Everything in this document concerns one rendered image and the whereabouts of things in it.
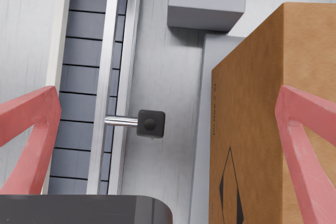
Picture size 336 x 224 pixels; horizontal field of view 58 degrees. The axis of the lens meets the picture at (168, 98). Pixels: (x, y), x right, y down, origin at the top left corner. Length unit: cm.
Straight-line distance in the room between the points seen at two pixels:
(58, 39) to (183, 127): 22
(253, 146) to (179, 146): 24
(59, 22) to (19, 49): 12
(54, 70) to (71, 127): 8
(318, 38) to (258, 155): 9
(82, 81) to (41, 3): 16
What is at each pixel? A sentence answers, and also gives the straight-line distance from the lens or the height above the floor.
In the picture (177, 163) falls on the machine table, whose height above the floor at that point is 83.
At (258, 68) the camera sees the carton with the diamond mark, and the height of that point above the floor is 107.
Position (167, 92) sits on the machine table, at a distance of 47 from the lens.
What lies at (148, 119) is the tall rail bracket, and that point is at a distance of 30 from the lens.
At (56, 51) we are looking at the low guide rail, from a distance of 41.
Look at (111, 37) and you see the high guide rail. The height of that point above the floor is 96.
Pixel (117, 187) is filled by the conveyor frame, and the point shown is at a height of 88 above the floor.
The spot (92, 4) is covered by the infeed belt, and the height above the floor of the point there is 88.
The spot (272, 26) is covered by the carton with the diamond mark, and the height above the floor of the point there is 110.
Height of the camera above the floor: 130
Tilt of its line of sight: 86 degrees down
